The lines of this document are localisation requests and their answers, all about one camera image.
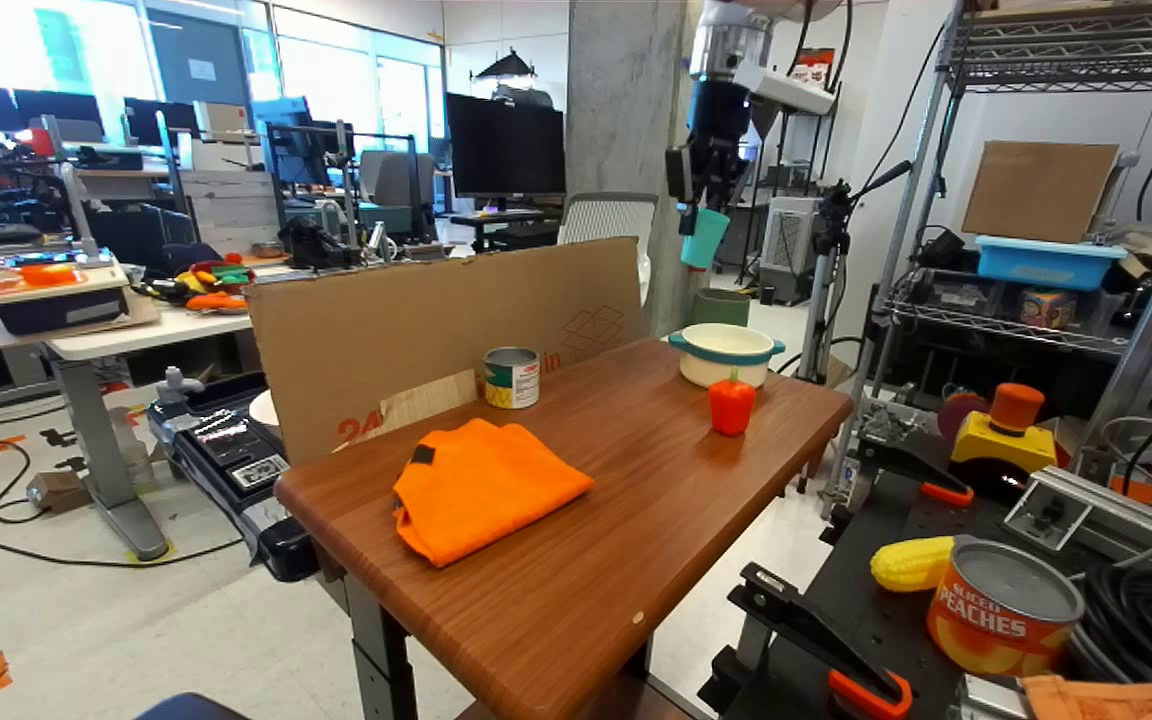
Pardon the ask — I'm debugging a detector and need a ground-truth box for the white dish with teal rim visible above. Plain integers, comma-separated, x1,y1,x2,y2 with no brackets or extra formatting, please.
663,319,787,395

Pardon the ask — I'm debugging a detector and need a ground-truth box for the black clamp with orange handle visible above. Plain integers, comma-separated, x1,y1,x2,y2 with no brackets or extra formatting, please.
730,559,919,720
858,433,979,516

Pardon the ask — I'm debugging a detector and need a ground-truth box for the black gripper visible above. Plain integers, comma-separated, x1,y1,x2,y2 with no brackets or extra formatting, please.
663,110,745,231

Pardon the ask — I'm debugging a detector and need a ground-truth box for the black camera stand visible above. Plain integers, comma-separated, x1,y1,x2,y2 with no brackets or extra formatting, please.
802,154,919,390

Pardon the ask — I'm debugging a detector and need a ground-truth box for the metal wire shelf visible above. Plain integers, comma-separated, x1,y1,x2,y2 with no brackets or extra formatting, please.
862,0,1152,415

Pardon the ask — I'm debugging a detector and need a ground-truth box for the cardboard sheet on shelf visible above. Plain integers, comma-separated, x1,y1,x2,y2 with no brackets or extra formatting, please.
956,136,1122,248

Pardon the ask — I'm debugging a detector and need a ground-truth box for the dark box with orange item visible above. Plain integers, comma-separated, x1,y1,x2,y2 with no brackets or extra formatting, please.
0,253,136,340

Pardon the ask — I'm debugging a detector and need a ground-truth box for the red-orange toy pepper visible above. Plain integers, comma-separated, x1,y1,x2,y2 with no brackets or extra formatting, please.
704,371,760,441

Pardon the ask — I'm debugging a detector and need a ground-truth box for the tin can with orange label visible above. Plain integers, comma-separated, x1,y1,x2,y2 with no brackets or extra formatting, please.
924,533,1089,681

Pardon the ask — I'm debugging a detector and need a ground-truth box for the black equipment case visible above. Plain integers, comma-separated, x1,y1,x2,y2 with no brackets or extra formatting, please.
148,375,327,587

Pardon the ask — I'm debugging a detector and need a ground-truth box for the gray metal box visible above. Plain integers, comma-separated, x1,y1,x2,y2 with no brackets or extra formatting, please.
755,186,827,294

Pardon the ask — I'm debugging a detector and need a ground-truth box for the brown wooden table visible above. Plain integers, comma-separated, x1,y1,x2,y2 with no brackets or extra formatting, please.
270,333,855,720

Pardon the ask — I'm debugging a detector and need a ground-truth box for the yellow emergency stop box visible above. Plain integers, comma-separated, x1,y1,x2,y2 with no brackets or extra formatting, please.
947,381,1063,475

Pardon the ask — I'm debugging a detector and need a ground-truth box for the yellow toy corn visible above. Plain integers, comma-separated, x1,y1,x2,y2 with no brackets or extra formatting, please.
862,533,958,599

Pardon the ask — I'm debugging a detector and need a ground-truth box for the silver aluminium bracket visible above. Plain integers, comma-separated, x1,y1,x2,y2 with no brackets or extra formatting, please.
997,465,1152,571

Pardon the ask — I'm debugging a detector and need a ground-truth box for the folded orange cloth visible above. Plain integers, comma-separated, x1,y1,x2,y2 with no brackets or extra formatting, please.
388,411,596,571

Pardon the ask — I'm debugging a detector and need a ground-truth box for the white background desk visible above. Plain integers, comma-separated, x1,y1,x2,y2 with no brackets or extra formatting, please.
0,291,262,564

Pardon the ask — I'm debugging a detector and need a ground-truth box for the black perforated base board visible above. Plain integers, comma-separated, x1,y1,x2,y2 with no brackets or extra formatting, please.
691,454,1152,720

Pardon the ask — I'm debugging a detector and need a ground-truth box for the tin can with white-green label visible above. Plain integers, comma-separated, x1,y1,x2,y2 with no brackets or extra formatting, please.
478,342,545,411

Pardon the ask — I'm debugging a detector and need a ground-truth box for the orange fluffy towel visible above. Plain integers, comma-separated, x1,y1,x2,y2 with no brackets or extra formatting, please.
1014,668,1152,720

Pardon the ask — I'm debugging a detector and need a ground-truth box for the black computer monitor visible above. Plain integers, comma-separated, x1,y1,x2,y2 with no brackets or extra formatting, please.
439,86,573,207

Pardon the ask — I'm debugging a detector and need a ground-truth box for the blue plastic tray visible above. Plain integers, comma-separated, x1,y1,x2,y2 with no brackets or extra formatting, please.
971,231,1128,294

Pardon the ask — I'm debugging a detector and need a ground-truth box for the brown cardboard panel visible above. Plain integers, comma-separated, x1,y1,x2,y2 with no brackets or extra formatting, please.
245,231,646,473

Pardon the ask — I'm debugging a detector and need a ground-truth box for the black floor cable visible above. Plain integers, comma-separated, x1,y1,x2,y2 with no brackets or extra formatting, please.
0,437,246,574

